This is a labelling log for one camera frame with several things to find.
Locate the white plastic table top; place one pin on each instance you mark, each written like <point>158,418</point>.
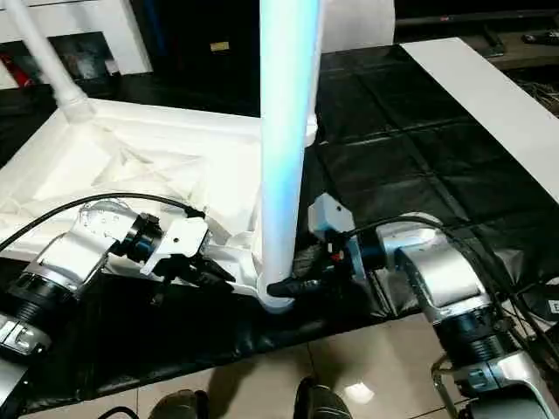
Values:
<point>131,153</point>

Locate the white plastic table leg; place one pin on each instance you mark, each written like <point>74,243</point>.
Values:
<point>284,131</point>
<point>312,131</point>
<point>48,65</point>

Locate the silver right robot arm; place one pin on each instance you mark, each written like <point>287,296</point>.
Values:
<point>445,279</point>

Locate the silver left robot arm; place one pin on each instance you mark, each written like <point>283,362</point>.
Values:
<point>74,253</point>

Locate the dark left robot foot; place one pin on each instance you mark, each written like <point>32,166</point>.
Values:
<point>179,406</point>

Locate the black box with gold label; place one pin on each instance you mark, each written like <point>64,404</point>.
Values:
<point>196,43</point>

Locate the flat white board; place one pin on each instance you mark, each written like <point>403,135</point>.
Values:
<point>480,96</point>

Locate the white panel with screw holes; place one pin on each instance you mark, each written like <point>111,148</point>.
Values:
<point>358,22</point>

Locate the white glass-door cabinet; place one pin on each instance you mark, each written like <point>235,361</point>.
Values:
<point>87,17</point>

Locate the black bar with red light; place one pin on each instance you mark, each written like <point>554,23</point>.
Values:
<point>480,17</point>

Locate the black remote control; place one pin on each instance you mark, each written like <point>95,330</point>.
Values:
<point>541,37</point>

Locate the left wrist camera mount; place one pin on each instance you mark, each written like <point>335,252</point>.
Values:
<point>179,240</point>

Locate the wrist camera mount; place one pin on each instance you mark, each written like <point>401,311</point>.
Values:
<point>332,214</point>
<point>179,240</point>

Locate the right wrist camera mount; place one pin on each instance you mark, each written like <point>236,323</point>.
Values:
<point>332,214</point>

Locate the chrome tube frame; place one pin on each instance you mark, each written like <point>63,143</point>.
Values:
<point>441,384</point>

